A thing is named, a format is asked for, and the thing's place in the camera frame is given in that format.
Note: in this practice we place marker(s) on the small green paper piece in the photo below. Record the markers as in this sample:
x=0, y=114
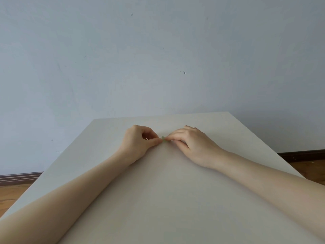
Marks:
x=164, y=139

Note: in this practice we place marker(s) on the person's left hand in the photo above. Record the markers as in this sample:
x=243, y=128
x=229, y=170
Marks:
x=134, y=143

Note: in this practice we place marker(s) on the white table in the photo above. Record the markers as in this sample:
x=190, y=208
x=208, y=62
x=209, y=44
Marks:
x=165, y=190

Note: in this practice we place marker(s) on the person's left forearm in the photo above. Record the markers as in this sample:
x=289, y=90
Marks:
x=61, y=200

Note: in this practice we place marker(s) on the person's right forearm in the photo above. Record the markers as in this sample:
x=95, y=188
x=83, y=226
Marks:
x=271, y=182

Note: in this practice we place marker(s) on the person's right thumb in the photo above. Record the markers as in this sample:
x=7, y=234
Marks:
x=180, y=143

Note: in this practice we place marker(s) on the person's left thumb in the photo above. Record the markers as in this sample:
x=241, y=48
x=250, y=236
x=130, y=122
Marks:
x=154, y=142

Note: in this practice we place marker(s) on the person's right hand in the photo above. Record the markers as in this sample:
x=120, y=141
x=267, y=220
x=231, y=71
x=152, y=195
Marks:
x=196, y=147

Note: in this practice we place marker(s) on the dark wooden baseboard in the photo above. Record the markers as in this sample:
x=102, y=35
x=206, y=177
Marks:
x=302, y=155

